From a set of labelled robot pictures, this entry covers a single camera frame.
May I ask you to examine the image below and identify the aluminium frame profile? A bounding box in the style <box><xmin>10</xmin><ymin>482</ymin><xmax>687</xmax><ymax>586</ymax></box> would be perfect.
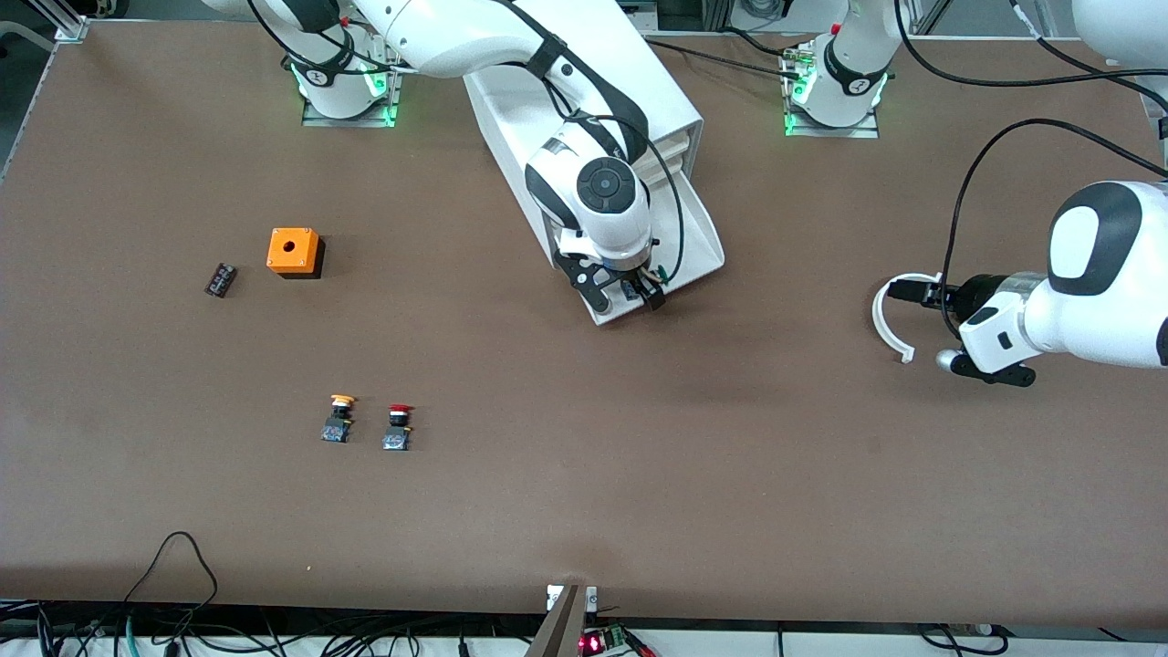
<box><xmin>36</xmin><ymin>0</ymin><xmax>92</xmax><ymax>44</ymax></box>

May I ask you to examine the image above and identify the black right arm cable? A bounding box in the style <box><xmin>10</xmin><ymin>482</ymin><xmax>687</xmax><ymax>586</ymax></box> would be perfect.
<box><xmin>511</xmin><ymin>0</ymin><xmax>687</xmax><ymax>286</ymax></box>

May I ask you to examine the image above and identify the thin black looped cable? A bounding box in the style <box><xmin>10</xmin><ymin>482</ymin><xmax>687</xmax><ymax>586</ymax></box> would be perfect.
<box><xmin>121</xmin><ymin>531</ymin><xmax>221</xmax><ymax>632</ymax></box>

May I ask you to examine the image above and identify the orange box with hole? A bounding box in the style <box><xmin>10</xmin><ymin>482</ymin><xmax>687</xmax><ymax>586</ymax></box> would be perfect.
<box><xmin>266</xmin><ymin>227</ymin><xmax>327</xmax><ymax>280</ymax></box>

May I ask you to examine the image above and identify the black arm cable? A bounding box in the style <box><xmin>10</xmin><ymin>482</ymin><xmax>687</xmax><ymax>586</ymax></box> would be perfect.
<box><xmin>892</xmin><ymin>0</ymin><xmax>1168</xmax><ymax>340</ymax></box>
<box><xmin>511</xmin><ymin>0</ymin><xmax>687</xmax><ymax>286</ymax></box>

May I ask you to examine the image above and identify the yellow push button switch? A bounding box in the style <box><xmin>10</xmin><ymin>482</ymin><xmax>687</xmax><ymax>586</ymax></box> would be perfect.
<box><xmin>321</xmin><ymin>394</ymin><xmax>358</xmax><ymax>444</ymax></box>

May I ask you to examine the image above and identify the long black table cable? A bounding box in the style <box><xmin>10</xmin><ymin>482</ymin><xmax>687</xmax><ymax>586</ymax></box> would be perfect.
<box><xmin>641</xmin><ymin>35</ymin><xmax>808</xmax><ymax>83</ymax></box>

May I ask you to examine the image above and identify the red push button switch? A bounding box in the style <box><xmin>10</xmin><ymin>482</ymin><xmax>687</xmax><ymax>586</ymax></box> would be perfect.
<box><xmin>381</xmin><ymin>404</ymin><xmax>415</xmax><ymax>453</ymax></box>

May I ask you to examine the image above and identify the white curved plastic arc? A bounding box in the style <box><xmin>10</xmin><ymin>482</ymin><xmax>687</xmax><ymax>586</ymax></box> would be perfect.
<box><xmin>871</xmin><ymin>271</ymin><xmax>944</xmax><ymax>365</ymax></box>

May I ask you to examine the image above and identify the tangled black cable bundle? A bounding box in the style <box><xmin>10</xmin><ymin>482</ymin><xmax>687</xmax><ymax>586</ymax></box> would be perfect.
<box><xmin>0</xmin><ymin>598</ymin><xmax>548</xmax><ymax>657</ymax></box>

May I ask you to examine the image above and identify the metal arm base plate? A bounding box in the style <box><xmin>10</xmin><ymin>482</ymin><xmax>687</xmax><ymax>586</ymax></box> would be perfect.
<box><xmin>782</xmin><ymin>41</ymin><xmax>882</xmax><ymax>141</ymax></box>
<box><xmin>301</xmin><ymin>36</ymin><xmax>406</xmax><ymax>129</ymax></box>

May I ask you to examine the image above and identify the circuit board with red LED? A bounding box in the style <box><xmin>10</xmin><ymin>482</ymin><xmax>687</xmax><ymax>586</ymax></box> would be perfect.
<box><xmin>579</xmin><ymin>624</ymin><xmax>658</xmax><ymax>657</ymax></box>

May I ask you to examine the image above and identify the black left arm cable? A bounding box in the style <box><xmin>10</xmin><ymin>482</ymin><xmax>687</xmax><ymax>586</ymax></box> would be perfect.
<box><xmin>892</xmin><ymin>0</ymin><xmax>1168</xmax><ymax>340</ymax></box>

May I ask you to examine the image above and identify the grey aluminium camera post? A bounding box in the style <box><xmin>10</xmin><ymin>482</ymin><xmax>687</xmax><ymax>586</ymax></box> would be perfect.
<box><xmin>524</xmin><ymin>584</ymin><xmax>588</xmax><ymax>657</ymax></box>

